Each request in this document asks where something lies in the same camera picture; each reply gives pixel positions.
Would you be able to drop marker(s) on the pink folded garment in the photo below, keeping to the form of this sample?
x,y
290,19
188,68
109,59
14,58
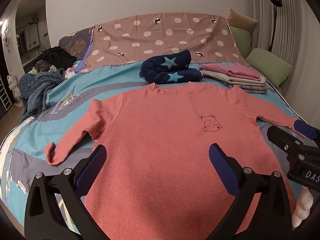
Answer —
x,y
232,69

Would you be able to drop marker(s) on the black clothes pile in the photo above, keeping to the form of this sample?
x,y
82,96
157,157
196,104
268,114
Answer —
x,y
57,57

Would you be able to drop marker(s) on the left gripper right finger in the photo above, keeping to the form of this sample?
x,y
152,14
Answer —
x,y
272,216

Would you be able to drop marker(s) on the white cat figurine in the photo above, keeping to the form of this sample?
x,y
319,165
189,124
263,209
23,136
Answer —
x,y
13,86

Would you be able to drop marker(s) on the beige folded garment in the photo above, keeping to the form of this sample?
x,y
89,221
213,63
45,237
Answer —
x,y
233,80

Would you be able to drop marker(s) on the green pillow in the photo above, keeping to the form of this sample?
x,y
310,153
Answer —
x,y
243,40
269,65

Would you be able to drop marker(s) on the brown polka dot sheet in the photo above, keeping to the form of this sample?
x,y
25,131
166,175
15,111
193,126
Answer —
x,y
137,38

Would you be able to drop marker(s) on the floral patterned folded garment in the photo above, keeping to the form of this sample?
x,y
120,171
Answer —
x,y
254,89

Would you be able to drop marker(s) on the white shelf rack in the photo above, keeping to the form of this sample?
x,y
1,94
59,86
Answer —
x,y
4,96

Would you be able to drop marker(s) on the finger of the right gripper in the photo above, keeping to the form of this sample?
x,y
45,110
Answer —
x,y
306,129

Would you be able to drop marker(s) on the black floor lamp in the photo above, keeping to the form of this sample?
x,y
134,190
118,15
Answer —
x,y
276,4

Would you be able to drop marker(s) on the near green pillow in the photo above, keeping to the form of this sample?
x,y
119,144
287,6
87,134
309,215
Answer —
x,y
269,65

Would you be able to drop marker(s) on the coral pink knit sweater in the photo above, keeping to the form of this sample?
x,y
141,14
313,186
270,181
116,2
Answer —
x,y
158,181

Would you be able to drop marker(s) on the dark blue patterned pillow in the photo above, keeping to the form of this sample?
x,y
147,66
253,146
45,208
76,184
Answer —
x,y
77,43

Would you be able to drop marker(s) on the blue knit throw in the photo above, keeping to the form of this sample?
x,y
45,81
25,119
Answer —
x,y
34,89

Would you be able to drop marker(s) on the turquoise grey bed cover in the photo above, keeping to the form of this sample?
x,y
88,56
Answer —
x,y
22,153

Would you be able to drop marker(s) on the right hand white glove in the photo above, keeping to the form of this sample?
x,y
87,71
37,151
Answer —
x,y
303,207

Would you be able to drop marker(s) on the far green pillow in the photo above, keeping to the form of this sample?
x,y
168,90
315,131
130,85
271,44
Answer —
x,y
243,40

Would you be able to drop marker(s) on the navy star fleece blanket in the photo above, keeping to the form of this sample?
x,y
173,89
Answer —
x,y
171,68

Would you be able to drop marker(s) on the tan brown pillow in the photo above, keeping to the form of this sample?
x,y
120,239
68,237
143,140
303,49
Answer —
x,y
241,21

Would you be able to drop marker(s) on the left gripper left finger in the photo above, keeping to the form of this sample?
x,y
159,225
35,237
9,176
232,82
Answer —
x,y
43,217

